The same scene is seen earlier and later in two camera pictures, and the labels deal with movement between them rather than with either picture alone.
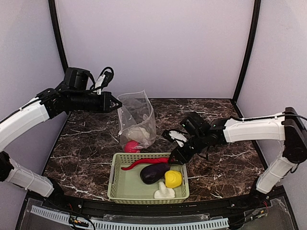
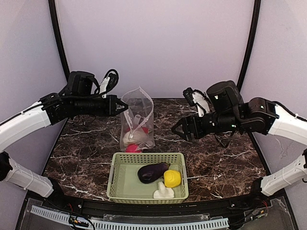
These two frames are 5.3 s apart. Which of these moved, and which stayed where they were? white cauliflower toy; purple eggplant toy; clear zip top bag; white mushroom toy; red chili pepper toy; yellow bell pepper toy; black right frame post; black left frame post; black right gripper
Moved: red chili pepper toy; white cauliflower toy; black right gripper
Stayed: black left frame post; clear zip top bag; purple eggplant toy; black right frame post; white mushroom toy; yellow bell pepper toy
